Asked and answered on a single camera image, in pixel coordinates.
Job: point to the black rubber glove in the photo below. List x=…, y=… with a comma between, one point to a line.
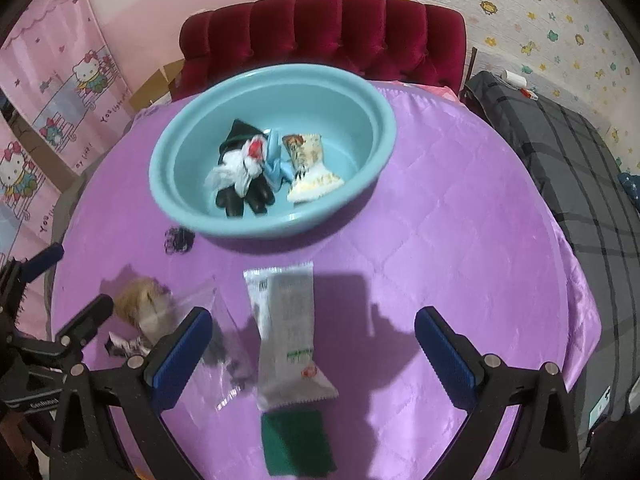
x=259, y=196

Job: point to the pink Hello Kitty curtain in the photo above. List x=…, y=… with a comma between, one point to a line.
x=61, y=78

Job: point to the brown snack packet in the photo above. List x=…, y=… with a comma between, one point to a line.
x=312, y=179

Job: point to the white snack packet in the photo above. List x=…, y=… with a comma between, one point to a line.
x=282, y=301

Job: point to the grey plaid bedding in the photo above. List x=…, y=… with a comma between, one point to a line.
x=576, y=175

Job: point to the red velvet tufted headboard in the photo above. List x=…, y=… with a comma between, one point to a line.
x=385, y=40

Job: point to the cardboard box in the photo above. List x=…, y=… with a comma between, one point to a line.
x=157, y=89

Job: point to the purple quilted table cover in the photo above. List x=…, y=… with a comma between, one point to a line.
x=454, y=222

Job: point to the light blue plastic basin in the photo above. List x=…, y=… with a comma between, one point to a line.
x=356, y=124

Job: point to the dark blue star cloth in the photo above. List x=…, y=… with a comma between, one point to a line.
x=631, y=185

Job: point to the green scouring pad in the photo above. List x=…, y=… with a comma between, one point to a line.
x=295, y=444

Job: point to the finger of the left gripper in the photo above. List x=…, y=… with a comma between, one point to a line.
x=16, y=274
x=82, y=322

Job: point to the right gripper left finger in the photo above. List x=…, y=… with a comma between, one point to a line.
x=85, y=442

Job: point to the white bottle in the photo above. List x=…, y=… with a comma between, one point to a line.
x=516, y=81

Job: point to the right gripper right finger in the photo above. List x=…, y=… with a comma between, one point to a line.
x=542, y=442

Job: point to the silver foil wrapper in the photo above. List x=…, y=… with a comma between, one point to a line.
x=126, y=348

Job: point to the clear zip bag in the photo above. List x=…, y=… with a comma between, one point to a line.
x=224, y=371

